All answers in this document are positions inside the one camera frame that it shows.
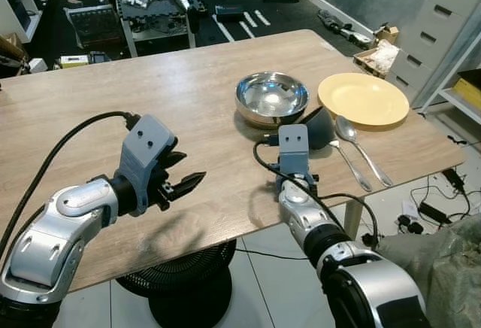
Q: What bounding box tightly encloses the large steel spoon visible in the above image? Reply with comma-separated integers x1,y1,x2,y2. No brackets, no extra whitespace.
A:
334,115,395,188

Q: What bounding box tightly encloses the slim steel cutlery piece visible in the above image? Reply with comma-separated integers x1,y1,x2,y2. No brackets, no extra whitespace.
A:
328,139,374,193

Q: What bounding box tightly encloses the yellow round plate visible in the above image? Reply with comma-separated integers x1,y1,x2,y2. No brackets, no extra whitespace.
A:
316,72,411,132

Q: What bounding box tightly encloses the stainless steel bowl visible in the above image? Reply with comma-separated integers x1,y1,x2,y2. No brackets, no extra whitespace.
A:
234,71,310,130

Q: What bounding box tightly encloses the cardboard box with white bag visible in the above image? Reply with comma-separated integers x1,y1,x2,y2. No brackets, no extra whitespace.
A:
352,38,400,80

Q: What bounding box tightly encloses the white table leg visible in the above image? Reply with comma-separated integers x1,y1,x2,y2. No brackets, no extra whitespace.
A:
345,199,367,240

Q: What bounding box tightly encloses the grey power tool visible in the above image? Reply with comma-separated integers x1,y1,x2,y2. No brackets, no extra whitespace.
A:
315,10,377,50

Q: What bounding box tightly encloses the black floor fan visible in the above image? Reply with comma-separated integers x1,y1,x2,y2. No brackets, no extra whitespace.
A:
113,236,238,328

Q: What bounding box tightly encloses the small brown cardboard box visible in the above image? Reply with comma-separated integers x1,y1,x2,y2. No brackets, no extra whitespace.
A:
375,24,400,44

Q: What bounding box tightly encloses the black plug block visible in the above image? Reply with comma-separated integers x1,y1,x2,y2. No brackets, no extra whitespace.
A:
443,167,466,191

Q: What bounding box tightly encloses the white metal rack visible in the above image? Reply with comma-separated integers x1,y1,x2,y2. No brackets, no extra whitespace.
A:
418,12,481,129

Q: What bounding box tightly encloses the black power adapter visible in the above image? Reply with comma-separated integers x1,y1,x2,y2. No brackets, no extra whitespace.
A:
416,201,452,226

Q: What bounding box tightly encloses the flat black device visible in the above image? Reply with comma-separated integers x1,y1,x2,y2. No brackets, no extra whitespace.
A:
213,4,246,21

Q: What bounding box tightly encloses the grey drawer cabinet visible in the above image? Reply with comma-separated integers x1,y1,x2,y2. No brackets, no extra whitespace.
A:
386,0,481,111

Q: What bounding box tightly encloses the yellow and white small box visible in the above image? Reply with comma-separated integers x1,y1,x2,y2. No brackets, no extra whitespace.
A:
59,54,92,68

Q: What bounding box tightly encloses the grey-green woven sack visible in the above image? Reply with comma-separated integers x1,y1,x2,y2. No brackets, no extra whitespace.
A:
374,214,481,328

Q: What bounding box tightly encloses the white shelf unit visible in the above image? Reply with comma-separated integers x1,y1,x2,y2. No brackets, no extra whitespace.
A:
0,0,43,44

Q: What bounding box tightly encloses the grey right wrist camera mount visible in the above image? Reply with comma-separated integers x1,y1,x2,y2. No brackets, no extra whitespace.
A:
275,123,313,193

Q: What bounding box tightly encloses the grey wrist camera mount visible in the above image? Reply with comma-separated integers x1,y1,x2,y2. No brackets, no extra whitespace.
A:
116,114,180,216
275,123,313,193

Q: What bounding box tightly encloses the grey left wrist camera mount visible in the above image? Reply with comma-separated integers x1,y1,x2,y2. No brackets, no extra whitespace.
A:
116,114,180,216

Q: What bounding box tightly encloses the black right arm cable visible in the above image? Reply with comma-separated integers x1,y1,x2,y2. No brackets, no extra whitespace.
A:
251,137,381,251

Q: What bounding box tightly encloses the black wire crate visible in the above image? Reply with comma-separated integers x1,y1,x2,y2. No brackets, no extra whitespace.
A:
63,4,126,51

